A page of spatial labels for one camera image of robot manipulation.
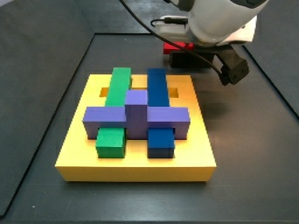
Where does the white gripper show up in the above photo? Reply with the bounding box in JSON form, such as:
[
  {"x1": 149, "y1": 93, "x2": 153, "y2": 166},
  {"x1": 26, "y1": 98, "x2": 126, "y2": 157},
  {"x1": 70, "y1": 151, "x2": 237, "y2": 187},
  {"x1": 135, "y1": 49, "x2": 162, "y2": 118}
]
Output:
[{"x1": 154, "y1": 15, "x2": 258, "y2": 45}]

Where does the red cross-shaped block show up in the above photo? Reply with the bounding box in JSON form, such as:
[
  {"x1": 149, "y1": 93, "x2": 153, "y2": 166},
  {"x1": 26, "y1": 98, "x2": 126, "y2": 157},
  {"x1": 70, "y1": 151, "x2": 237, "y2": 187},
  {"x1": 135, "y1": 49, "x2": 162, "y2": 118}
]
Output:
[{"x1": 163, "y1": 42, "x2": 194, "y2": 55}]

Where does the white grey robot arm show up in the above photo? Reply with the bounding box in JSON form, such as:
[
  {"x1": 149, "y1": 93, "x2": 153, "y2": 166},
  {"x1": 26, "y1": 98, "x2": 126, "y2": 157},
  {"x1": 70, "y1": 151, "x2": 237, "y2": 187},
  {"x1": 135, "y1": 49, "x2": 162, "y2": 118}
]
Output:
[{"x1": 154, "y1": 0, "x2": 270, "y2": 48}]

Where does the yellow wooden board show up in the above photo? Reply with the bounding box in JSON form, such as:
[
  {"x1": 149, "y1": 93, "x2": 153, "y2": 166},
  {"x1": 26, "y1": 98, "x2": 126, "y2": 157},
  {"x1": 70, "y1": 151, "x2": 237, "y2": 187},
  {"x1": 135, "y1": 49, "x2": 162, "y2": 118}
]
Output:
[{"x1": 55, "y1": 74, "x2": 217, "y2": 182}]

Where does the purple cross-shaped block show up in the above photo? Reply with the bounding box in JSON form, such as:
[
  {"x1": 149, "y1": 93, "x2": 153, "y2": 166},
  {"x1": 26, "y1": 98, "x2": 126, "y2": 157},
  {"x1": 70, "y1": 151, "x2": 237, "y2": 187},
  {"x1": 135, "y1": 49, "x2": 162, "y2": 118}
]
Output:
[{"x1": 83, "y1": 90, "x2": 191, "y2": 140}]

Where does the blue rectangular block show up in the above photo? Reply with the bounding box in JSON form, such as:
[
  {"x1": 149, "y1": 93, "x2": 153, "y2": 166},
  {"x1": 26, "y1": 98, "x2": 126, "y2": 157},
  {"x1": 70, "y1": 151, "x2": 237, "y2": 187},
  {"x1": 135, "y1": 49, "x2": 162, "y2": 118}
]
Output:
[{"x1": 147, "y1": 68, "x2": 175, "y2": 158}]

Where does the green rectangular block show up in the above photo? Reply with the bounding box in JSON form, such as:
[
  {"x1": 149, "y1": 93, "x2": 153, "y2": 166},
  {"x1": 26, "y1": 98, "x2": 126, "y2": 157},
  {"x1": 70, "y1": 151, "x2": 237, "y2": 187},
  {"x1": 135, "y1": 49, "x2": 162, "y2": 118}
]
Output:
[{"x1": 97, "y1": 67, "x2": 131, "y2": 158}]

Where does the black angled holder bracket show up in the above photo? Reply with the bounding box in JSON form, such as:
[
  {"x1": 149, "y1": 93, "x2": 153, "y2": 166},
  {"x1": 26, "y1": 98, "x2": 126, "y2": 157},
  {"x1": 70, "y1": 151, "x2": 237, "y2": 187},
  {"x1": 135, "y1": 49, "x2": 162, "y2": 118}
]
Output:
[{"x1": 170, "y1": 51, "x2": 214, "y2": 68}]

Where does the black cable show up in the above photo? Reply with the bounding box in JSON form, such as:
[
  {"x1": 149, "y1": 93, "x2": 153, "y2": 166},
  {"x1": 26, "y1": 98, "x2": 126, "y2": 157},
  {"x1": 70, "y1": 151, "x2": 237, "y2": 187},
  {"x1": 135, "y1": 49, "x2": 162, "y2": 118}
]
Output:
[{"x1": 118, "y1": 0, "x2": 231, "y2": 87}]

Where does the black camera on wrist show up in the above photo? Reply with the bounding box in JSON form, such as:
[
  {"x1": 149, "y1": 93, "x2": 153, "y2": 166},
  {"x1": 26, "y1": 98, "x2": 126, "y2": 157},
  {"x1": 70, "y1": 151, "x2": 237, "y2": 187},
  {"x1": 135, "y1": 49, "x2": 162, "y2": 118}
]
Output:
[{"x1": 218, "y1": 45, "x2": 249, "y2": 86}]

